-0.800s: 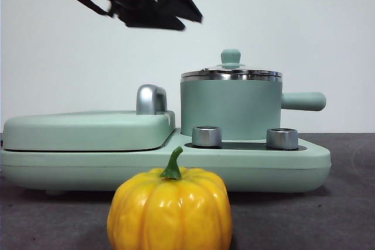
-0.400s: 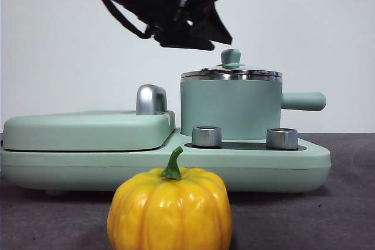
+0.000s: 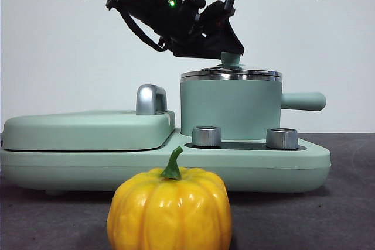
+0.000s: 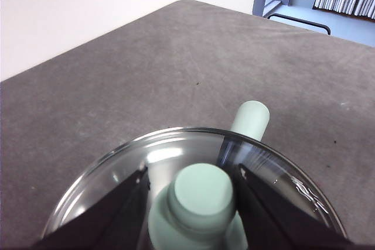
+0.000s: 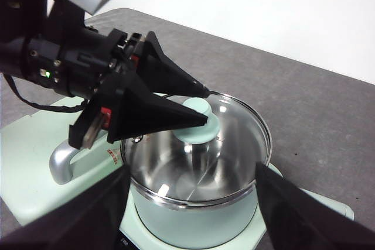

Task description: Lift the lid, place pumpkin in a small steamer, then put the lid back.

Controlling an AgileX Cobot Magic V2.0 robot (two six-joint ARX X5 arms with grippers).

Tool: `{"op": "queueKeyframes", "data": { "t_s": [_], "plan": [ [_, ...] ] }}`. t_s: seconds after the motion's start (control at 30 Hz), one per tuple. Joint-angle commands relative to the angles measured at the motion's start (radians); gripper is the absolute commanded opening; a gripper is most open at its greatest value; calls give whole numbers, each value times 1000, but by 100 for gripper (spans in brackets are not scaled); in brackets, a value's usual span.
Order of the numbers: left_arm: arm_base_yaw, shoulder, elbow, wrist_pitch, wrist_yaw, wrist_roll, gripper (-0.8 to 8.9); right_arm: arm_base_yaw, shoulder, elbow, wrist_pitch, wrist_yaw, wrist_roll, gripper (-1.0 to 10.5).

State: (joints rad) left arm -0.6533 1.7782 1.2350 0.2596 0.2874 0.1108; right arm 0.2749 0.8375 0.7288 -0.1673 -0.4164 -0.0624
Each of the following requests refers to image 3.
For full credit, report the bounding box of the glass lid with green knob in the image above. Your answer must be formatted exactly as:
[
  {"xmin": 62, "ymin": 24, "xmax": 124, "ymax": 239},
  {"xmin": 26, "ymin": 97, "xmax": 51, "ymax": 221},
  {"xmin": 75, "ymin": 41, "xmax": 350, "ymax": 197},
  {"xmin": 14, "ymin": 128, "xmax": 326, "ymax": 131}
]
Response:
[{"xmin": 180, "ymin": 52, "xmax": 283, "ymax": 77}]

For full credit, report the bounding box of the yellow pumpkin with green stem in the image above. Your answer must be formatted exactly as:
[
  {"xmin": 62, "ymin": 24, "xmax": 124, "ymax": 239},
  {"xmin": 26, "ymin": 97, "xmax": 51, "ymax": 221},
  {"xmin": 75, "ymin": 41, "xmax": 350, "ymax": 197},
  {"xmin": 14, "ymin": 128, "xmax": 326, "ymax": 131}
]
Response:
[{"xmin": 106, "ymin": 146, "xmax": 233, "ymax": 250}]

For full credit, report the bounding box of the mint green steamer pot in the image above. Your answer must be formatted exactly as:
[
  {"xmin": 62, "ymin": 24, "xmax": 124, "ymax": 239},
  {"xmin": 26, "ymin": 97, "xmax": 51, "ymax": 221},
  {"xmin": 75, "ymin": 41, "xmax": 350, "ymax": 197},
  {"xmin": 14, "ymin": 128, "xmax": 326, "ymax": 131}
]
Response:
[{"xmin": 179, "ymin": 73, "xmax": 328, "ymax": 142}]

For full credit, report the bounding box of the silver control knob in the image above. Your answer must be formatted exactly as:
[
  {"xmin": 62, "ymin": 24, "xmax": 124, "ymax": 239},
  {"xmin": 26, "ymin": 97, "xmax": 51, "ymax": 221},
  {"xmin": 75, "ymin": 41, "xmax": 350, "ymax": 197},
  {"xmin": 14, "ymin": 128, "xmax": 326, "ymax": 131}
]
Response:
[
  {"xmin": 192, "ymin": 126, "xmax": 223, "ymax": 149},
  {"xmin": 265, "ymin": 128, "xmax": 299, "ymax": 150}
]

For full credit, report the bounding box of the mint green grill cover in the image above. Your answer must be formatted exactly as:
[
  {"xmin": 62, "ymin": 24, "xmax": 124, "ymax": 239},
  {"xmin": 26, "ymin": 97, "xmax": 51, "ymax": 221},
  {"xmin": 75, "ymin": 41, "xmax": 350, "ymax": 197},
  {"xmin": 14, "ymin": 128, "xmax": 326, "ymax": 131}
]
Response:
[{"xmin": 2, "ymin": 110, "xmax": 177, "ymax": 152}]

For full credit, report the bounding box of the mint green breakfast maker base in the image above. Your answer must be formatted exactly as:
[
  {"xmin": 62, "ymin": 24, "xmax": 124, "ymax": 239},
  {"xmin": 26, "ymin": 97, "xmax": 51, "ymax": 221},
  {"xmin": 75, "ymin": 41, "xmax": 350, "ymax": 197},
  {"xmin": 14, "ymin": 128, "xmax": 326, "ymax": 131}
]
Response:
[{"xmin": 0, "ymin": 126, "xmax": 332, "ymax": 197}]

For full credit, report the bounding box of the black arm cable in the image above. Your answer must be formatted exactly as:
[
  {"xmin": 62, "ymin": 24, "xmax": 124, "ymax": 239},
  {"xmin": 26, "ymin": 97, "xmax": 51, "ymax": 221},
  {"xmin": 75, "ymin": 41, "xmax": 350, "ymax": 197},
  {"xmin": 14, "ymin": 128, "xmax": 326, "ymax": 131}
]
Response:
[{"xmin": 118, "ymin": 8, "xmax": 171, "ymax": 52}]

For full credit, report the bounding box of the silver grill cover handle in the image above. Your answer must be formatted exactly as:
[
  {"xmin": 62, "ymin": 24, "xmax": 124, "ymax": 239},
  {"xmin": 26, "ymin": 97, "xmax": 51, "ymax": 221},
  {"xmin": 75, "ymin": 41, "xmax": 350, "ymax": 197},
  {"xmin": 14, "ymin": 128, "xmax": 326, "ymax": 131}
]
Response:
[{"xmin": 135, "ymin": 84, "xmax": 169, "ymax": 115}]

